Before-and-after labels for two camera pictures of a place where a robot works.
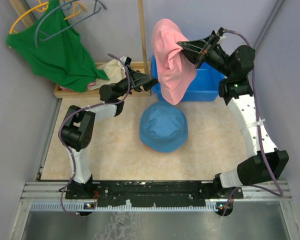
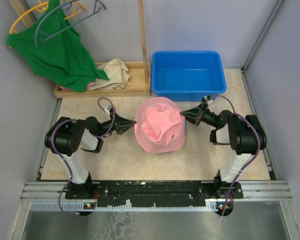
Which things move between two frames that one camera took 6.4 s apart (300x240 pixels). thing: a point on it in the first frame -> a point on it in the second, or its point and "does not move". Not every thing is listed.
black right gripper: (199, 50) -> (195, 115)
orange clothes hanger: (44, 7) does not move
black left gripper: (137, 79) -> (127, 124)
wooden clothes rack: (139, 81) does not move
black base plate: (115, 193) does not move
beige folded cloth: (114, 71) does not move
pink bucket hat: (176, 71) -> (160, 128)
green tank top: (53, 49) does not move
